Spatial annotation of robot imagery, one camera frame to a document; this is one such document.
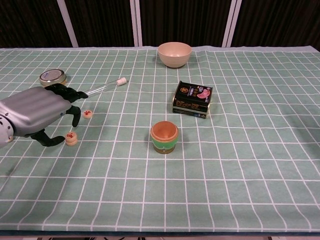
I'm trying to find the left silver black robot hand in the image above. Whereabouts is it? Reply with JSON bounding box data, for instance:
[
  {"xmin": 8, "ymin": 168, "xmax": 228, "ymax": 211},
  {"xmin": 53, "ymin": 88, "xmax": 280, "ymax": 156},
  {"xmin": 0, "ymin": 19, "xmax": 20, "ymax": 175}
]
[{"xmin": 0, "ymin": 84, "xmax": 89, "ymax": 147}]

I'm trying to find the round tin with silver lid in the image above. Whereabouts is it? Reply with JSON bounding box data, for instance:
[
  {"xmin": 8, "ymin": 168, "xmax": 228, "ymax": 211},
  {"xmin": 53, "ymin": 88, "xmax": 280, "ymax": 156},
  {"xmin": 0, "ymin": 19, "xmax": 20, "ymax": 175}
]
[{"xmin": 39, "ymin": 69, "xmax": 68, "ymax": 88}]

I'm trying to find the glass test tube white stopper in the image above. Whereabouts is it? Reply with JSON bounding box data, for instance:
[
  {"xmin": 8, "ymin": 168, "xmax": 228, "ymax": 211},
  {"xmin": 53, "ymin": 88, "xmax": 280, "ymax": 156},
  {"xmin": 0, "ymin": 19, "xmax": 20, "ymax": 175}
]
[{"xmin": 83, "ymin": 77, "xmax": 127, "ymax": 96}]

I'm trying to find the orange cup with green band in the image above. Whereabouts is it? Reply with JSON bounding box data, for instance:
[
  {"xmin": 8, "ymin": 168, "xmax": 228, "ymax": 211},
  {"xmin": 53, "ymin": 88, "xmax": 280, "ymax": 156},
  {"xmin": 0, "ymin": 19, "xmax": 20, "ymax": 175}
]
[{"xmin": 149, "ymin": 120, "xmax": 179, "ymax": 155}]

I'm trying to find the beige bowl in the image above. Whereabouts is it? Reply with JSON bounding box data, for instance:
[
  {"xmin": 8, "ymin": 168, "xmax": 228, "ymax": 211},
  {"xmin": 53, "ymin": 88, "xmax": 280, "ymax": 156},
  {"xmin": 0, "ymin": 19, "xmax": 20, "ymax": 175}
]
[{"xmin": 157, "ymin": 41, "xmax": 193, "ymax": 69}]

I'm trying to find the green checked tablecloth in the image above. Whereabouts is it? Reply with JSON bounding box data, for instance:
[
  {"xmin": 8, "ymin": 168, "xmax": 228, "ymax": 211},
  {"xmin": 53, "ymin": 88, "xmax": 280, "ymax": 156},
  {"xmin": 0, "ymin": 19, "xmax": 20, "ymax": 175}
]
[{"xmin": 0, "ymin": 45, "xmax": 320, "ymax": 233}]

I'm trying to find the black tea box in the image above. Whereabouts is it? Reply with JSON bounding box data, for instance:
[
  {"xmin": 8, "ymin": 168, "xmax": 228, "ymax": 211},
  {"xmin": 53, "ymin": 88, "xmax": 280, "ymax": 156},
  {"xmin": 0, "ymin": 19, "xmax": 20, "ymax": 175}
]
[{"xmin": 171, "ymin": 80, "xmax": 214, "ymax": 120}]

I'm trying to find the white partition frame post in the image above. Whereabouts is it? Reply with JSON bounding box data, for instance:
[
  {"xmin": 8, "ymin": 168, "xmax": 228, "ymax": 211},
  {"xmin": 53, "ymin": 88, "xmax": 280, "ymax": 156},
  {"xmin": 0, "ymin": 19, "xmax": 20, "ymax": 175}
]
[
  {"xmin": 221, "ymin": 0, "xmax": 243, "ymax": 48},
  {"xmin": 56, "ymin": 0, "xmax": 79, "ymax": 48},
  {"xmin": 129, "ymin": 0, "xmax": 143, "ymax": 47}
]

